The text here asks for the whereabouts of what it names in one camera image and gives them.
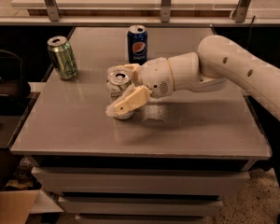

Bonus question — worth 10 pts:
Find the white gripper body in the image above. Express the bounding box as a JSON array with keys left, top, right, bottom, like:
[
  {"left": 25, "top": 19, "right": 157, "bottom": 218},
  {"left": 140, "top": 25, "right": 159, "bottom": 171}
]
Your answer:
[{"left": 137, "top": 58, "right": 174, "bottom": 98}]

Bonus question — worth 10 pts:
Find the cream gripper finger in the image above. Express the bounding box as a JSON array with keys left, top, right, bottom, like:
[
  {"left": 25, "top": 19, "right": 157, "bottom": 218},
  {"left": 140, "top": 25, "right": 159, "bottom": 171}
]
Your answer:
[
  {"left": 105, "top": 84, "right": 152, "bottom": 119},
  {"left": 107, "top": 63, "right": 140, "bottom": 82}
]

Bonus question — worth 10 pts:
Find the white 7up can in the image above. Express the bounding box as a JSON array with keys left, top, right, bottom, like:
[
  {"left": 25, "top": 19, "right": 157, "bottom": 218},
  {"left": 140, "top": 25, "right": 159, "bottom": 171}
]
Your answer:
[{"left": 105, "top": 70, "right": 136, "bottom": 120}]

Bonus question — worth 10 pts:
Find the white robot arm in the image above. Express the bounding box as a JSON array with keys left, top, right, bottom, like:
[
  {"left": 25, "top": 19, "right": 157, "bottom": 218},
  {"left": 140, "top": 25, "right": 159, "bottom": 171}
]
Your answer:
[{"left": 106, "top": 35, "right": 280, "bottom": 121}]

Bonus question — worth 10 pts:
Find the blue Pepsi can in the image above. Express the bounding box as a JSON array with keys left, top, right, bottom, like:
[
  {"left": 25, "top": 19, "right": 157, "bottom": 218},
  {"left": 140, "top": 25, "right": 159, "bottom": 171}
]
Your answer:
[{"left": 127, "top": 25, "right": 147, "bottom": 64}]

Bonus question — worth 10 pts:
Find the green soda can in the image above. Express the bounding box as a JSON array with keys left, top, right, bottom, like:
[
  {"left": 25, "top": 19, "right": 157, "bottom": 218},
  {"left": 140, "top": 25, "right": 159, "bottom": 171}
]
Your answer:
[{"left": 48, "top": 35, "right": 77, "bottom": 80}]

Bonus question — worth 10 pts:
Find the grey drawer cabinet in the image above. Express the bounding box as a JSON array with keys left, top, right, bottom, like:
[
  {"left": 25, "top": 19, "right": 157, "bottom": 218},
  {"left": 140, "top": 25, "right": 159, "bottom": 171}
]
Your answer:
[{"left": 12, "top": 28, "right": 271, "bottom": 224}]

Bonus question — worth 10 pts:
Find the black chair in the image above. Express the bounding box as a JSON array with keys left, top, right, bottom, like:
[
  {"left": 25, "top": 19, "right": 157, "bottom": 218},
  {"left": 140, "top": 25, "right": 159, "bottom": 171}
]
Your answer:
[{"left": 0, "top": 49, "right": 31, "bottom": 116}]

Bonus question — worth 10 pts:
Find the cardboard box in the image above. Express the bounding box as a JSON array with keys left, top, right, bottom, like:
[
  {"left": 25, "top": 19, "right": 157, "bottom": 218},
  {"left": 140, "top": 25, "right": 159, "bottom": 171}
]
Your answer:
[{"left": 0, "top": 179, "right": 41, "bottom": 224}]

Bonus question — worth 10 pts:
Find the metal bracket middle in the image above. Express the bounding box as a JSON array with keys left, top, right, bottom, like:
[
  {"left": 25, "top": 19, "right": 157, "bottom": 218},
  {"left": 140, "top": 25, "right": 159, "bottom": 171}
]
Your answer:
[{"left": 160, "top": 0, "right": 172, "bottom": 22}]

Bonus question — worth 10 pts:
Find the metal bracket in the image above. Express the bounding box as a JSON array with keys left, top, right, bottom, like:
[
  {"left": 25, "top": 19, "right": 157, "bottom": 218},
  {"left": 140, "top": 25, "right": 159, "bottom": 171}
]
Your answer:
[
  {"left": 160, "top": 0, "right": 172, "bottom": 22},
  {"left": 44, "top": 0, "right": 60, "bottom": 21},
  {"left": 232, "top": 0, "right": 252, "bottom": 23}
]

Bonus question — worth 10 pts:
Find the metal bracket right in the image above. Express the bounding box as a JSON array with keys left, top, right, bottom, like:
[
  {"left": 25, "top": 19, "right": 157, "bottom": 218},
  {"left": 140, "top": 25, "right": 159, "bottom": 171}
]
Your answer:
[{"left": 232, "top": 0, "right": 252, "bottom": 23}]

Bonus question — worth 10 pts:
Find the metal bracket left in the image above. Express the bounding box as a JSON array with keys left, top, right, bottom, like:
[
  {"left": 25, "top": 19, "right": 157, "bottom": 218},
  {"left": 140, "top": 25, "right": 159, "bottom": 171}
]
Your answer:
[{"left": 44, "top": 0, "right": 60, "bottom": 21}]

